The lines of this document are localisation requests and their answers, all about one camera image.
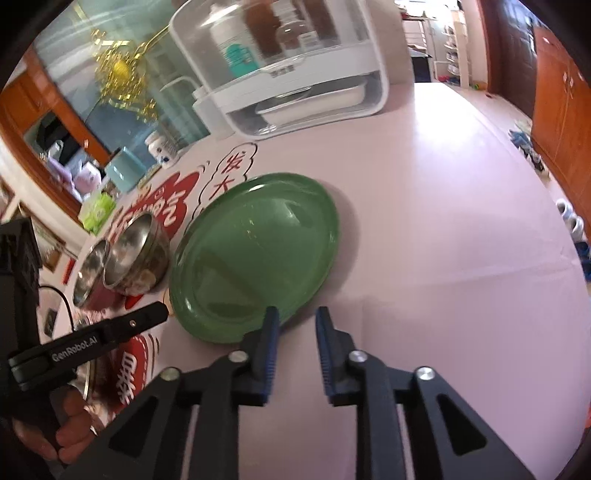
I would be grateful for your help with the green canister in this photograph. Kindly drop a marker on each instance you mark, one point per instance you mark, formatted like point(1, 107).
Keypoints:
point(124, 170)

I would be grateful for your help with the gold metal ornament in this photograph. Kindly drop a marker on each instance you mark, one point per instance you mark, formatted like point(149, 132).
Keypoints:
point(121, 69)

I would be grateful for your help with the white bottle with teal label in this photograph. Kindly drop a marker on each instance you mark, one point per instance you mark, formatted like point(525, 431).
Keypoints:
point(235, 46)

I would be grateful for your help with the frosted glass partition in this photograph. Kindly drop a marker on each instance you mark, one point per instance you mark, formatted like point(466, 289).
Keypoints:
point(69, 106)

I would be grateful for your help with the dark brown door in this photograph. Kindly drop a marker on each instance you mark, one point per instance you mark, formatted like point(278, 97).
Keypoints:
point(512, 46)

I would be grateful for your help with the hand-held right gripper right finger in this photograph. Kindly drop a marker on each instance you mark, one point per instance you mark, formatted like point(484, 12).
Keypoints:
point(325, 355)

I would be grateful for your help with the large steel bowl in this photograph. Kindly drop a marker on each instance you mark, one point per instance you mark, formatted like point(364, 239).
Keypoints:
point(90, 374)

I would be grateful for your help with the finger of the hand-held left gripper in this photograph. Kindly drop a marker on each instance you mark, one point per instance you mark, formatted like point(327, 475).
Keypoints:
point(143, 318)

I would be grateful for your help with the person's left hand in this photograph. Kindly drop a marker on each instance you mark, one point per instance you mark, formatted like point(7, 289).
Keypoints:
point(74, 429)

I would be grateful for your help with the white pill bottle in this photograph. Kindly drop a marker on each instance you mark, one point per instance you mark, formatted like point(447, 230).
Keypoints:
point(161, 147)

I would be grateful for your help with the small steel bowl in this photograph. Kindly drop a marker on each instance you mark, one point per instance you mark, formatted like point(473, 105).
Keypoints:
point(134, 249)

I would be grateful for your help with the wooden wall cabinets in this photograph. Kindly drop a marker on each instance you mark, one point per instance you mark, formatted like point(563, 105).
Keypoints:
point(563, 115)

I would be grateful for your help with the pink appliance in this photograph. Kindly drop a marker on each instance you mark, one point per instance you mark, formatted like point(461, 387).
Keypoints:
point(87, 177)

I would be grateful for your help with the green tissue box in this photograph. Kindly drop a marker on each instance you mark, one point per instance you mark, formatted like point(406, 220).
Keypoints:
point(97, 212)

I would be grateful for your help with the printed pink tablecloth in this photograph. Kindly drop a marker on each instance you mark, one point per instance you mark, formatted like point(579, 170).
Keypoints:
point(438, 230)

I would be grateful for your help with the clear squeeze bottle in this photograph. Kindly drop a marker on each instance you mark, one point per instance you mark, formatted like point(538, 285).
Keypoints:
point(182, 110)

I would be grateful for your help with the pink-sided steel bowl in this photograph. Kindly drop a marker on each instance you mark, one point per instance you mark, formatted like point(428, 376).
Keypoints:
point(90, 272)

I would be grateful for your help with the row of shoes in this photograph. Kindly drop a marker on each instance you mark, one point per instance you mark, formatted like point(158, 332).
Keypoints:
point(570, 217)

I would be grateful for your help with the patterned foil packet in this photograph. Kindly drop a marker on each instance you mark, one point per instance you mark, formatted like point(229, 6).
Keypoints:
point(150, 174)

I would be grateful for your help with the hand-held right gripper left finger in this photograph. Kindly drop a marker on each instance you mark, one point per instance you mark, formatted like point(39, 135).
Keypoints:
point(270, 355)

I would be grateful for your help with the clear glass bottle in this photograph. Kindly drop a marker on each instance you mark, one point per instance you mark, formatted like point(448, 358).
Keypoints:
point(291, 34)

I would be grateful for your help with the green plate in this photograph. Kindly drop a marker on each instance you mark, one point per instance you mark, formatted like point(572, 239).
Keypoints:
point(254, 249)

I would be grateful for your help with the white tray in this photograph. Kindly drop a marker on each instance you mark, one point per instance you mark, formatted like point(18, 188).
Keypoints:
point(323, 99)

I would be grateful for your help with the wooden sideboard with niche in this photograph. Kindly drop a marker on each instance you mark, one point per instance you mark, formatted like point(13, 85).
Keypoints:
point(32, 152)

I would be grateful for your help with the shoe rack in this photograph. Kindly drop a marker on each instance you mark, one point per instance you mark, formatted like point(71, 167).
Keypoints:
point(452, 46)

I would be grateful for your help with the white countertop storage cabinet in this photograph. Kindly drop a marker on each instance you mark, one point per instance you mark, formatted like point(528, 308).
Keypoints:
point(369, 50)

